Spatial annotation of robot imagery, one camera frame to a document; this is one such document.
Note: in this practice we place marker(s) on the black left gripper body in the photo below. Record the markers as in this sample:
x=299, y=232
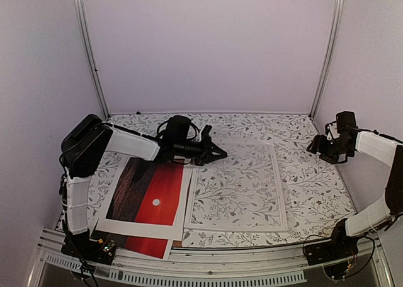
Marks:
x=186, y=150

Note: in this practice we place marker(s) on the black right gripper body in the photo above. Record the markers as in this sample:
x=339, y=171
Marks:
x=337, y=149

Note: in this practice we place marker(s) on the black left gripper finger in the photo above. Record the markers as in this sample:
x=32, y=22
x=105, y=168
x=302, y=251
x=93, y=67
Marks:
x=214, y=151
x=205, y=159

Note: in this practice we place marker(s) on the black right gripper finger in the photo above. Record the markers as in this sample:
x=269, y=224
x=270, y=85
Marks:
x=329, y=158
x=320, y=144

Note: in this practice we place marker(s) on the clear acrylic sheet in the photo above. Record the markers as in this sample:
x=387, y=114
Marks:
x=280, y=164

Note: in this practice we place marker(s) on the white picture frame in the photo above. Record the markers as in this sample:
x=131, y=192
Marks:
x=228, y=199

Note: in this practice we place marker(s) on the red sunset photo print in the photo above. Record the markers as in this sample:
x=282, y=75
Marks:
x=147, y=193

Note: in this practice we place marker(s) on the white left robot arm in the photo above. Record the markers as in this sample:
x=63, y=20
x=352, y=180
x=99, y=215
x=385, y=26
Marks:
x=83, y=149

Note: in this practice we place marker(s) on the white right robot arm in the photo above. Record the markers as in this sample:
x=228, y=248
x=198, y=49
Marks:
x=385, y=209

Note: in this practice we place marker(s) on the floral patterned table mat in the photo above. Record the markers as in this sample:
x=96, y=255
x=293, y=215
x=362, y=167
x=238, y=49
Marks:
x=317, y=199

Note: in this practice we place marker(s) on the brown cardboard backing board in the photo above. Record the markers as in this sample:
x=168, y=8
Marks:
x=122, y=239

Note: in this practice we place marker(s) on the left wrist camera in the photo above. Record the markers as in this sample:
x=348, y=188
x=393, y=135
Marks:
x=206, y=130

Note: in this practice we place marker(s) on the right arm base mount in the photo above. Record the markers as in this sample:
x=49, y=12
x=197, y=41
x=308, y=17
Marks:
x=340, y=256

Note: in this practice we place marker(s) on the front aluminium rail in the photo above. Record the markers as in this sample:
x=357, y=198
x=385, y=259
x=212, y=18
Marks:
x=262, y=266

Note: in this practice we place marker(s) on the right aluminium corner post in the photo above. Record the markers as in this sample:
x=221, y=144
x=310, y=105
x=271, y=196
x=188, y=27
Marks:
x=337, y=14

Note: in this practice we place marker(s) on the aluminium corner post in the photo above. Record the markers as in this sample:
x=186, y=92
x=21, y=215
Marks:
x=337, y=14
x=93, y=68

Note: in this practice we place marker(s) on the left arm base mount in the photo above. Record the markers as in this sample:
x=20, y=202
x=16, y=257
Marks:
x=81, y=246

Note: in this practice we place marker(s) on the left aluminium corner post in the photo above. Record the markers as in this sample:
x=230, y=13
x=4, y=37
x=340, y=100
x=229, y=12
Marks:
x=93, y=68

